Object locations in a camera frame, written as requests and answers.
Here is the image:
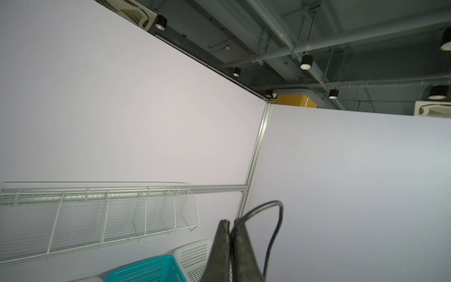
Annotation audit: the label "white wire wall shelf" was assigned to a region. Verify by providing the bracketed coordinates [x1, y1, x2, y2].
[1, 181, 200, 270]

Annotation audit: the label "yellow ceiling box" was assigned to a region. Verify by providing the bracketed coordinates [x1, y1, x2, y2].
[276, 95, 318, 108]

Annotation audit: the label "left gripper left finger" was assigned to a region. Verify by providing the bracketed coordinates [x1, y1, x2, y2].
[200, 220, 231, 282]

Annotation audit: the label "right white plastic basket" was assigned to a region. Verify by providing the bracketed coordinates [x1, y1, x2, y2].
[173, 240, 213, 282]

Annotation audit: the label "black ceiling spotlight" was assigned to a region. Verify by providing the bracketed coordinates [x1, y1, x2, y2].
[300, 55, 314, 71]

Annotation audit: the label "black cable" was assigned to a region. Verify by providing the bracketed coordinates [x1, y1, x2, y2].
[230, 200, 285, 279]

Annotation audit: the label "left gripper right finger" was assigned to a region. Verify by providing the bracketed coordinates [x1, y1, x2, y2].
[230, 220, 264, 282]

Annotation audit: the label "teal plastic basket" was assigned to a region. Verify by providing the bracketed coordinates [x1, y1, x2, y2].
[104, 255, 187, 282]

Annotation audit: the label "white ceiling air vent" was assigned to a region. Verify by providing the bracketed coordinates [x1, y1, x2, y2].
[95, 0, 157, 31]

